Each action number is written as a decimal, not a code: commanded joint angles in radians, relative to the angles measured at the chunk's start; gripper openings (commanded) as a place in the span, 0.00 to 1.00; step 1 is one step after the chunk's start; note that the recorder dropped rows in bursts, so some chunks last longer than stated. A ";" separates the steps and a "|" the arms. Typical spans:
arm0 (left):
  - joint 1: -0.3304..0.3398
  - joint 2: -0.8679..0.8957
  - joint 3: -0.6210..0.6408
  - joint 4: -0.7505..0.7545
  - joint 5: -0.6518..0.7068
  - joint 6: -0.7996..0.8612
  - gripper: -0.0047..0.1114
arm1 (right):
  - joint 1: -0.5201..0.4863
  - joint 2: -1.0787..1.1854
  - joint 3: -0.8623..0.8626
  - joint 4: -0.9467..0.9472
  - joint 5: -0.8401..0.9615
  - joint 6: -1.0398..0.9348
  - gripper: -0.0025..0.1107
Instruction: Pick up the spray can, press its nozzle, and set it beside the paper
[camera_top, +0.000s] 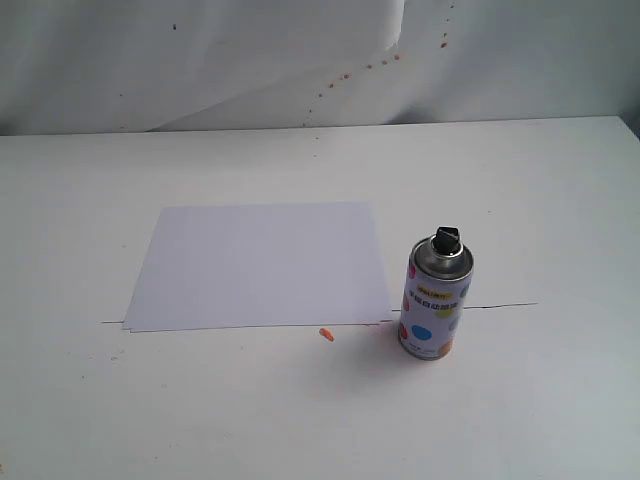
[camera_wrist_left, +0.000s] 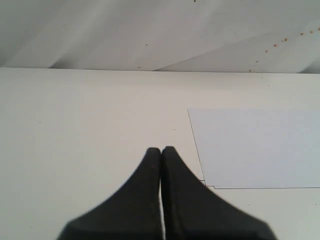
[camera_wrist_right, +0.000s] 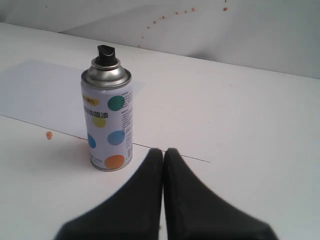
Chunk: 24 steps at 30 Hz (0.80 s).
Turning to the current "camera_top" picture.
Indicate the white backdrop cloth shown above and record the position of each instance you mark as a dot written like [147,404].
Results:
[138,66]

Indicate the white paper sheet stack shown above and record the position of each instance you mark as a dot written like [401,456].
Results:
[309,264]

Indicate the orange paint blob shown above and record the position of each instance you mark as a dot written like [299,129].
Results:
[327,334]

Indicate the white dotted spray paint can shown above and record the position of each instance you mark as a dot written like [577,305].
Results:
[439,275]

